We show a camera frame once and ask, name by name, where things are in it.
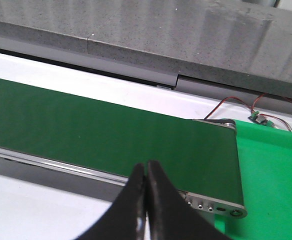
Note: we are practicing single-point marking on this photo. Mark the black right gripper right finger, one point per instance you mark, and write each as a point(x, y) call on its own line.
point(170, 217)

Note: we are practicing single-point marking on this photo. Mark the green conveyor belt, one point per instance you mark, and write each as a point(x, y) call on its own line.
point(29, 114)

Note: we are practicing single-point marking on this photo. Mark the aluminium conveyor frame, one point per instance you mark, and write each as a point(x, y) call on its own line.
point(211, 203)

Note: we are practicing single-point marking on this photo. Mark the small green circuit board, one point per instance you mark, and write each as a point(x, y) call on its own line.
point(259, 119)

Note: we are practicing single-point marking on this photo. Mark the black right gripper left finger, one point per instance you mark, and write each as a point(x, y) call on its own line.
point(126, 217)

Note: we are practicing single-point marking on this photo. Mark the grey stone counter ledge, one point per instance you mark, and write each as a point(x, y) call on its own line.
point(229, 42)

